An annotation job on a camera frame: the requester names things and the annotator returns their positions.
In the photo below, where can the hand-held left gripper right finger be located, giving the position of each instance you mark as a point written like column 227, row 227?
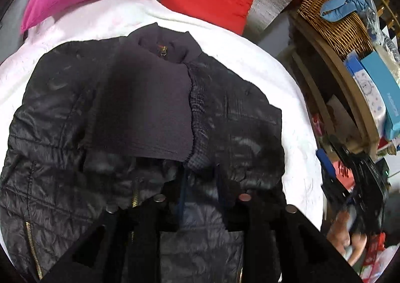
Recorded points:
column 262, row 223

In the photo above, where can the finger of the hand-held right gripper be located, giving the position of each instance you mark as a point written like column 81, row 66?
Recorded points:
column 325, row 162

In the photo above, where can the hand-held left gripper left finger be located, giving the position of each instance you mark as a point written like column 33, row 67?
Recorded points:
column 145, row 223

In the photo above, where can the black quilted jacket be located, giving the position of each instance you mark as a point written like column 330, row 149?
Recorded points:
column 150, row 107

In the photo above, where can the person's right hand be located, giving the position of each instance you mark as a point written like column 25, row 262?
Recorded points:
column 343, row 236

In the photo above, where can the wooden shelf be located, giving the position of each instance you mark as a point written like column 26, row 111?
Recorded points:
column 340, row 82

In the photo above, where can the white patterned box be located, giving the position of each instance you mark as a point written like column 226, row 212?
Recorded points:
column 367, row 89

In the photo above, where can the light blue box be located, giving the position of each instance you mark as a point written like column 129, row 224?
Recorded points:
column 382, row 89

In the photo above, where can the white bed cover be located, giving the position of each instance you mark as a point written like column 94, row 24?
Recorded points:
column 256, row 61

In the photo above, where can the wicker basket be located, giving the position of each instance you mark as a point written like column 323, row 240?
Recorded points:
column 340, row 26

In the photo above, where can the clear plastic bag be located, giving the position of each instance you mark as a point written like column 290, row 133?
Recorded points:
column 382, row 32

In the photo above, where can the blue cloth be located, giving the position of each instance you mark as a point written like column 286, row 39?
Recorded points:
column 343, row 4

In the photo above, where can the grey garment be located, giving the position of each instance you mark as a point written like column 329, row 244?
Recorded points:
column 12, row 11

